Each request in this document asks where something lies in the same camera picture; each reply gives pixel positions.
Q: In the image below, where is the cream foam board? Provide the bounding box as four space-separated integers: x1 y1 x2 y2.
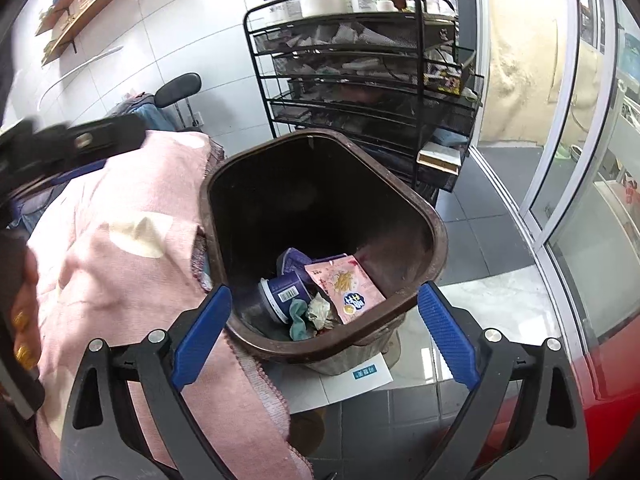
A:
480 0 582 144

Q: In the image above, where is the person's left hand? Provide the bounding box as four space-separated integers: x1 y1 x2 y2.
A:
10 251 44 372

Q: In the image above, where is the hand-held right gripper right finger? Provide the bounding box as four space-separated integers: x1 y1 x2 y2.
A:
417 281 589 480

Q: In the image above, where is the black round stool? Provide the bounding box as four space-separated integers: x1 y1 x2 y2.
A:
154 72 203 129

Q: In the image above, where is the blue white paper cup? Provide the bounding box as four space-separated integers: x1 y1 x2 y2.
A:
258 270 316 325

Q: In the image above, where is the black wire rolling cart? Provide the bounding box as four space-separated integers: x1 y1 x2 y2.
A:
243 0 485 194

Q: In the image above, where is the brown plastic bin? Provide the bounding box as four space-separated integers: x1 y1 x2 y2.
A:
199 129 450 376

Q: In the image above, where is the white flat box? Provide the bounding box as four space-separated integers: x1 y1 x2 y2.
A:
416 141 464 177

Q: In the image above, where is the red glossy object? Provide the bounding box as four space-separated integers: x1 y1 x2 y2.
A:
475 345 640 480

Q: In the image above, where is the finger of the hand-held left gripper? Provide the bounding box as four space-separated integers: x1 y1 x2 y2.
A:
31 115 149 162

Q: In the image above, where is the pink polka dot blanket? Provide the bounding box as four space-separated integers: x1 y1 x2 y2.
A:
25 130 314 480

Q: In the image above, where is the white sheet teal label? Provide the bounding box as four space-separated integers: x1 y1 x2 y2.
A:
262 350 394 414

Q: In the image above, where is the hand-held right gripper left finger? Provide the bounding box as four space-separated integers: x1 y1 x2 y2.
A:
59 284 234 480

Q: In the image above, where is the pink snack packet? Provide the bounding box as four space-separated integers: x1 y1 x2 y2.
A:
304 254 387 325

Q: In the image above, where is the aluminium glass door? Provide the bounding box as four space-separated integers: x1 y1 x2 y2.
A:
470 0 640 362

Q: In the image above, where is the teal face mask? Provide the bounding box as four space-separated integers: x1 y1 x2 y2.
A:
288 299 314 341

